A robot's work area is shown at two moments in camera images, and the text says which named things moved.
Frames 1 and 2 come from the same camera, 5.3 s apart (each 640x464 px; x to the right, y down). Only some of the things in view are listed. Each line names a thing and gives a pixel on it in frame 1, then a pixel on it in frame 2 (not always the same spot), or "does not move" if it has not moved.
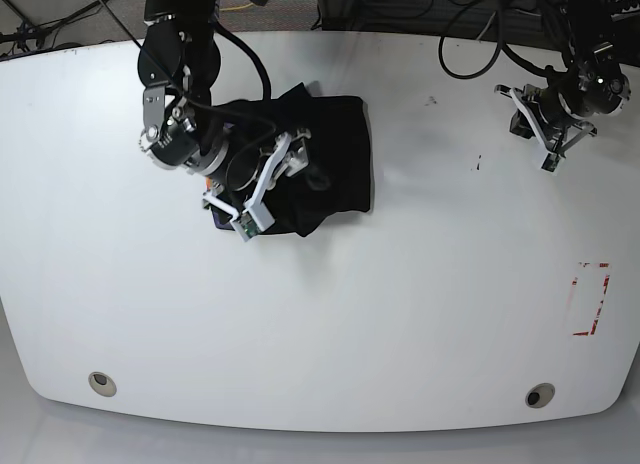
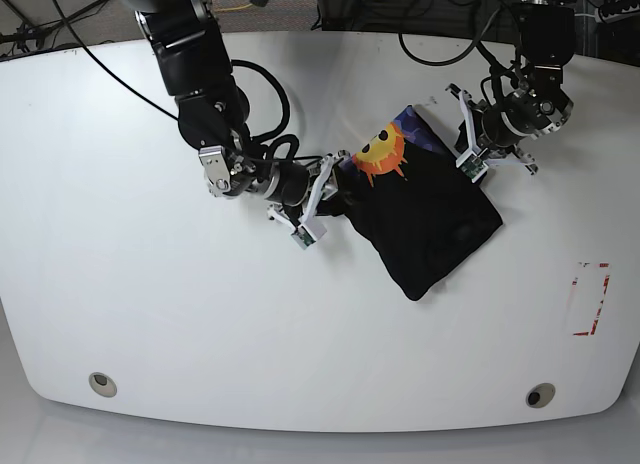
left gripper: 251,169 to 303,184
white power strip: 626,13 does not move
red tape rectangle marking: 589,292 does not move
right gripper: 554,122 to 497,130
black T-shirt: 334,129 to 413,201
